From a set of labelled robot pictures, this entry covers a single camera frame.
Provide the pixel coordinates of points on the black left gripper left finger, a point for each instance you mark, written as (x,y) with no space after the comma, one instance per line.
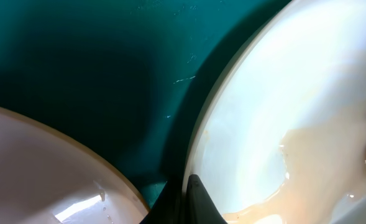
(168,208)

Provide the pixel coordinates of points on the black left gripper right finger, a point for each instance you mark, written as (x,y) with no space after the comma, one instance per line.
(199,208)

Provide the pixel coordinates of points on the teal plastic tray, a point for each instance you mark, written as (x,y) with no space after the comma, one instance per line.
(125,78)

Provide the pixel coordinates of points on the pink white plate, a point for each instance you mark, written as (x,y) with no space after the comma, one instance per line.
(48,177)

